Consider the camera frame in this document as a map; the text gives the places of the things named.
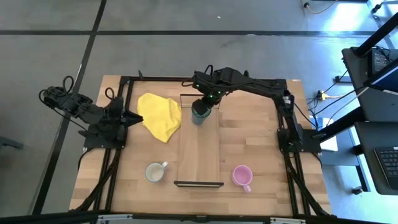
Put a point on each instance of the white box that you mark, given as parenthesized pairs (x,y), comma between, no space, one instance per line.
(329,143)

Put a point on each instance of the black desk with keyboard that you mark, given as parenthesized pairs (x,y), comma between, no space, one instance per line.
(367,137)

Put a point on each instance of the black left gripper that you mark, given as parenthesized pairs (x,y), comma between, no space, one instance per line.
(118,119)

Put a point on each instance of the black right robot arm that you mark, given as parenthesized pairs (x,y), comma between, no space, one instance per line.
(258,85)

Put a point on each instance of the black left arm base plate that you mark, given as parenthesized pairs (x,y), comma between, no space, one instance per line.
(102,143)

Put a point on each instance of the black diagonal beam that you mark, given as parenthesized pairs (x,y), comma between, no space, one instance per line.
(376,34)
(342,124)

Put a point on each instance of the black castor wheel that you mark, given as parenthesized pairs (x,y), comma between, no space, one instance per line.
(357,190)

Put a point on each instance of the black desk with laptop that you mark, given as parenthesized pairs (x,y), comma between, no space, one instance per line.
(357,93)

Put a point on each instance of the wooden shelf with black frame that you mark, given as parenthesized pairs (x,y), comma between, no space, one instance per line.
(199,149)

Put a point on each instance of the pink mug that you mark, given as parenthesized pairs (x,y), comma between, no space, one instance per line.
(242,175)

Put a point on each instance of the teal faceted plastic cup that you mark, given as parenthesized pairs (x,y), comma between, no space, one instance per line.
(199,120)

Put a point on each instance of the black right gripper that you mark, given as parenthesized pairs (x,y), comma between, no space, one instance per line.
(210,91)

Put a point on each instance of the black keyboard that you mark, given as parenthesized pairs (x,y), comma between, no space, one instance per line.
(390,165)

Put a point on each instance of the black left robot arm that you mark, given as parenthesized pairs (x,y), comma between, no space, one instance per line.
(93,113)

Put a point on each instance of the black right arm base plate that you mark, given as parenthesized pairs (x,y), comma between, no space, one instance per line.
(311,141)

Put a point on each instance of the yellow cloth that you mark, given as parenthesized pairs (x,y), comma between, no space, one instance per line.
(158,115)

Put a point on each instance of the red white patterned mug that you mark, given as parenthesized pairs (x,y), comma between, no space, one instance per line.
(154,172)

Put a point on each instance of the yellow power strip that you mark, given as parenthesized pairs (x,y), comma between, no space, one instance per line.
(321,95)

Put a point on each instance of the black aluminium rig rail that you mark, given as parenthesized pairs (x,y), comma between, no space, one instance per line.
(186,217)

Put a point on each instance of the black metal table frame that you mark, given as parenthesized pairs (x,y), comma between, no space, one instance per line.
(290,183)

